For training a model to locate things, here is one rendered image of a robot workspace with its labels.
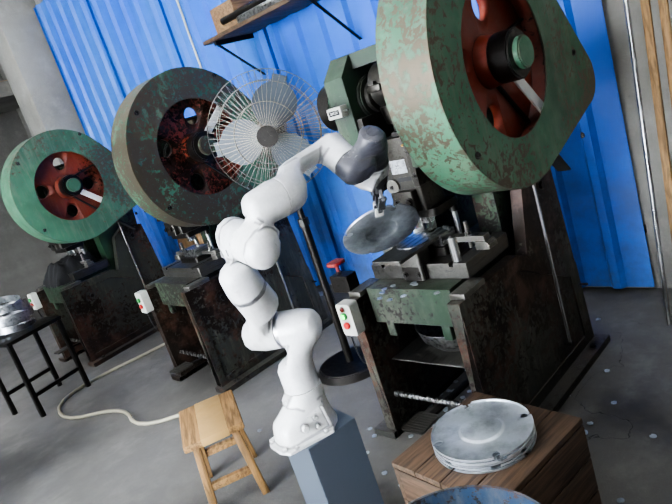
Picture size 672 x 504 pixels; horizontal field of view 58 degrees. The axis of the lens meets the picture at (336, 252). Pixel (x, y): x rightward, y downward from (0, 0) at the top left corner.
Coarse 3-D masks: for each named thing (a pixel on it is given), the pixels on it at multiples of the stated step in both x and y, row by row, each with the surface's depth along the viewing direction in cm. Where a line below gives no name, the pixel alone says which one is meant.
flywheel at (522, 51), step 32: (480, 0) 193; (512, 0) 203; (480, 32) 189; (512, 32) 181; (480, 64) 185; (512, 64) 180; (544, 64) 209; (480, 96) 188; (512, 96) 202; (544, 96) 209; (512, 128) 201
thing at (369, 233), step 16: (400, 208) 210; (352, 224) 209; (368, 224) 212; (384, 224) 216; (400, 224) 219; (416, 224) 222; (352, 240) 217; (368, 240) 221; (384, 240) 224; (400, 240) 228
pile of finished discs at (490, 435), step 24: (456, 408) 184; (480, 408) 181; (504, 408) 177; (432, 432) 176; (456, 432) 173; (480, 432) 169; (504, 432) 166; (528, 432) 163; (456, 456) 163; (480, 456) 160; (504, 456) 158
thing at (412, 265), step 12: (408, 240) 229; (420, 240) 224; (432, 240) 223; (396, 252) 221; (408, 252) 216; (420, 252) 221; (372, 264) 220; (384, 264) 215; (396, 264) 211; (408, 264) 224; (420, 264) 221; (408, 276) 226; (420, 276) 222
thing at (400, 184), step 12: (396, 132) 221; (396, 144) 218; (396, 156) 220; (396, 168) 222; (408, 168) 218; (396, 180) 224; (408, 180) 221; (396, 192) 225; (408, 192) 219; (420, 192) 219; (432, 192) 223; (396, 204) 223; (408, 204) 219; (420, 204) 221; (432, 204) 222
